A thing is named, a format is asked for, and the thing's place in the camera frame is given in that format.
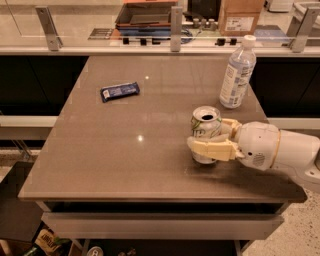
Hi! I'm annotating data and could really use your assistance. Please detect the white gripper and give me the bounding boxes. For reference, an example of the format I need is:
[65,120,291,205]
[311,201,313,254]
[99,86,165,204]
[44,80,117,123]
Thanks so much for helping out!
[187,118,280,171]

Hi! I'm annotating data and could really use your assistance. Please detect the white green 7up can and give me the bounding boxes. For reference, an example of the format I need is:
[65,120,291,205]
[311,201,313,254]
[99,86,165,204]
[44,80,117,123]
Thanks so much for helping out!
[190,105,223,165]

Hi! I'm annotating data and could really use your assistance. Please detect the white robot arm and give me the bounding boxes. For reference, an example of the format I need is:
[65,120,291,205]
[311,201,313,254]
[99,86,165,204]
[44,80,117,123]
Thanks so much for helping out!
[187,119,320,193]

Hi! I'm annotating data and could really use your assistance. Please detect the can under table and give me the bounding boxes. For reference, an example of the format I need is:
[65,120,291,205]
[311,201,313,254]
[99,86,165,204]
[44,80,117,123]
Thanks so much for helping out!
[86,246,104,256]

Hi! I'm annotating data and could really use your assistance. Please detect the clear plastic water bottle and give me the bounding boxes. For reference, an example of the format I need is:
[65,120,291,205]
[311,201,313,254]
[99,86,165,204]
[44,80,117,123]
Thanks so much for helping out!
[219,35,256,109]

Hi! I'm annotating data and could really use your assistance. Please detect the blue snack bar wrapper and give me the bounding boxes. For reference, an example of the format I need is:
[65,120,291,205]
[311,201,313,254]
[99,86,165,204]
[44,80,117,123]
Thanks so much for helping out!
[100,82,140,102]

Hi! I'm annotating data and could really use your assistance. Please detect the cardboard box with label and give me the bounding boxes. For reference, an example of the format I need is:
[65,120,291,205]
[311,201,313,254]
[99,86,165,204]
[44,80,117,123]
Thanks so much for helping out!
[218,0,265,36]

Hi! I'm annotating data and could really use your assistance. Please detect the open dark tray box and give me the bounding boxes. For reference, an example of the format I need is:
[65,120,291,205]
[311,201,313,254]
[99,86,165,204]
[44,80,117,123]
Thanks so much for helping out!
[115,0,177,28]

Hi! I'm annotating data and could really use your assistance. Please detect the grey table drawer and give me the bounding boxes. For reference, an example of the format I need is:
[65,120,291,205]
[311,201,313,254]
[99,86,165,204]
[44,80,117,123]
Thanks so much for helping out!
[42,213,283,240]

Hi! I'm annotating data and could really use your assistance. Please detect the brown snack bag below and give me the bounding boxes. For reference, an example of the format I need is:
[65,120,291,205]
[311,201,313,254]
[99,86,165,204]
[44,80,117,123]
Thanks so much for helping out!
[33,229,71,256]

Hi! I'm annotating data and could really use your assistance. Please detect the middle metal glass bracket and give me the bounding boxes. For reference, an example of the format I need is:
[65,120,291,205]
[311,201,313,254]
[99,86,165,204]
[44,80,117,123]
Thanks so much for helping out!
[170,6,182,52]

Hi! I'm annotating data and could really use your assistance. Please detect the metal glass bracket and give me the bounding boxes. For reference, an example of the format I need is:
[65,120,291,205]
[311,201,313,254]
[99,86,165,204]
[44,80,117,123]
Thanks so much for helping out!
[35,6,63,51]
[290,7,320,53]
[170,6,182,52]

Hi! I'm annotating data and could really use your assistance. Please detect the right metal glass bracket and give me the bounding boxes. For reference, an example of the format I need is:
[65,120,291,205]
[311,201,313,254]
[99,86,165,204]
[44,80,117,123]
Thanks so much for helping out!
[290,7,320,53]

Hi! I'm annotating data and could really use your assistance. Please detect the left metal glass bracket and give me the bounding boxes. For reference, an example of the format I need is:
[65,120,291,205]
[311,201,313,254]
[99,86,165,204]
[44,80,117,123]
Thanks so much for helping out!
[35,6,63,51]

